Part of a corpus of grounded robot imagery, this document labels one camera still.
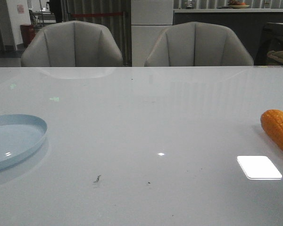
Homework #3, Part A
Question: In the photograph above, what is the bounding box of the light blue round plate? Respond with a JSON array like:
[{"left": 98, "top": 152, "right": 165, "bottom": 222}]
[{"left": 0, "top": 114, "right": 48, "bottom": 170}]

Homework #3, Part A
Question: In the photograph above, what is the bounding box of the orange plastic corn cob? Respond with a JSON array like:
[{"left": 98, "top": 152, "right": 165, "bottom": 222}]
[{"left": 260, "top": 109, "right": 283, "bottom": 151}]

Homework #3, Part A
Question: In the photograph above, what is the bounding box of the grey upholstered chair right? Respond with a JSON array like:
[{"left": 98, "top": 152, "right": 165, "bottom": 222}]
[{"left": 144, "top": 22, "right": 253, "bottom": 67}]

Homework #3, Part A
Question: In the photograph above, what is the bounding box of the grey upholstered chair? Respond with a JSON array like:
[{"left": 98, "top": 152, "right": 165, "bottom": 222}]
[
  {"left": 144, "top": 22, "right": 253, "bottom": 67},
  {"left": 21, "top": 21, "right": 123, "bottom": 67}
]

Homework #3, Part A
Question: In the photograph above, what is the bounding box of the white cabinet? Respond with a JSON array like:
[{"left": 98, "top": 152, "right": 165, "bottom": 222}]
[{"left": 131, "top": 0, "right": 174, "bottom": 67}]

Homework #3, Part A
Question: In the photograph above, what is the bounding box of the grey upholstered chair left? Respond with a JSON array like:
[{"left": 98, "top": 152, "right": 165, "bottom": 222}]
[{"left": 21, "top": 21, "right": 123, "bottom": 67}]

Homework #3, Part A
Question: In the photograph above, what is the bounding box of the red barrier belt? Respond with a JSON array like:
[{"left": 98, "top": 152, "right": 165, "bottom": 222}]
[{"left": 71, "top": 12, "right": 123, "bottom": 18}]

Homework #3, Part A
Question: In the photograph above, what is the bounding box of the person in dark clothes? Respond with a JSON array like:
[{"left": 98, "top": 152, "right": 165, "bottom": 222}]
[{"left": 49, "top": 0, "right": 62, "bottom": 23}]

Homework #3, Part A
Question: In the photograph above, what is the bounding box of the red trash bin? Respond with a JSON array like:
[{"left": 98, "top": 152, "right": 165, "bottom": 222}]
[{"left": 20, "top": 24, "right": 35, "bottom": 48}]

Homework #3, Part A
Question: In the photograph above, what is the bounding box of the grey counter with white top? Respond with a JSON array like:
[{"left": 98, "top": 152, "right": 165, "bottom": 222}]
[{"left": 173, "top": 8, "right": 283, "bottom": 60}]

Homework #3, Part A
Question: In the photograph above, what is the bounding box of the fruit bowl on counter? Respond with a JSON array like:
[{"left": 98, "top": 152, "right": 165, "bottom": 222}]
[{"left": 228, "top": 0, "right": 249, "bottom": 9}]

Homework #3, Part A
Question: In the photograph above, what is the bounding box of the beige cushion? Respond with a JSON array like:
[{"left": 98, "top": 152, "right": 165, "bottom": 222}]
[{"left": 267, "top": 50, "right": 283, "bottom": 65}]

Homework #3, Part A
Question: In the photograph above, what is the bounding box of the pink wall sign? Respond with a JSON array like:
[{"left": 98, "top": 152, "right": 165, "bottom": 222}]
[{"left": 17, "top": 4, "right": 24, "bottom": 14}]

